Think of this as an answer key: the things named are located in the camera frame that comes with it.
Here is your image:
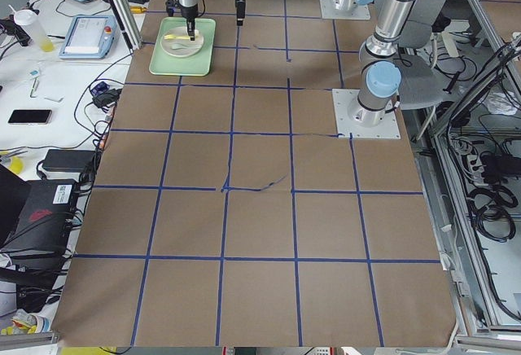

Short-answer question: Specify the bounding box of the aluminium frame post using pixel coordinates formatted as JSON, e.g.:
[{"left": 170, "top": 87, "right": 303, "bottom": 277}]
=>
[{"left": 108, "top": 0, "right": 142, "bottom": 51}]

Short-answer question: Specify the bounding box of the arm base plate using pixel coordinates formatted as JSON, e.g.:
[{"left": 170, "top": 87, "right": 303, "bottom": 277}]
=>
[
  {"left": 319, "top": 0, "right": 374, "bottom": 20},
  {"left": 332, "top": 89, "right": 401, "bottom": 140}
]

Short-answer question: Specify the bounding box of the black computer case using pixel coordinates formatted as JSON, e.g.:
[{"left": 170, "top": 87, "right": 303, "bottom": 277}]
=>
[{"left": 1, "top": 166, "right": 79, "bottom": 289}]

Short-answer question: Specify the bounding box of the blue teach pendant near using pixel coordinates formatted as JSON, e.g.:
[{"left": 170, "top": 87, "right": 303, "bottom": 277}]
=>
[{"left": 59, "top": 15, "right": 117, "bottom": 59}]

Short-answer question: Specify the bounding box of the plastic squeeze bottle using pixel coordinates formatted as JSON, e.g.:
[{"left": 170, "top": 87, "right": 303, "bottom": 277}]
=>
[{"left": 14, "top": 9, "right": 55, "bottom": 52}]

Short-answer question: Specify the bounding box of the mint green tray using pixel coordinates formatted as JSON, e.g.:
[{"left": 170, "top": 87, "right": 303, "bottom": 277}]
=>
[{"left": 149, "top": 17, "right": 216, "bottom": 77}]

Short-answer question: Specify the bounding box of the grey office chair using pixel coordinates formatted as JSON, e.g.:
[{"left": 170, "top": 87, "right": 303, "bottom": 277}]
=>
[{"left": 396, "top": 0, "right": 446, "bottom": 110}]

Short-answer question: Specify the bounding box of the white round plate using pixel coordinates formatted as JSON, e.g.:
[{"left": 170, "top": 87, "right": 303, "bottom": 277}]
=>
[{"left": 160, "top": 27, "right": 204, "bottom": 58}]

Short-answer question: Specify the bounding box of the yellow plastic fork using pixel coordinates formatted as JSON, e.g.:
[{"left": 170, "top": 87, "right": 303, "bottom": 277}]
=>
[{"left": 163, "top": 33, "right": 192, "bottom": 40}]

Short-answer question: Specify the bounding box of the black power adapter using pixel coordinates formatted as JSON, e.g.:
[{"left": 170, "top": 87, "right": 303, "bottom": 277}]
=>
[{"left": 42, "top": 149, "right": 94, "bottom": 173}]

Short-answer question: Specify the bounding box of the black smartphone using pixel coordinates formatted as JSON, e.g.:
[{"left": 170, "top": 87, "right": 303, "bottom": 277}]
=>
[{"left": 7, "top": 109, "right": 52, "bottom": 125}]

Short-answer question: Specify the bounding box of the pale green plastic spoon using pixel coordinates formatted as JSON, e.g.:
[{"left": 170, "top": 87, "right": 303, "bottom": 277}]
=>
[{"left": 169, "top": 42, "right": 202, "bottom": 50}]

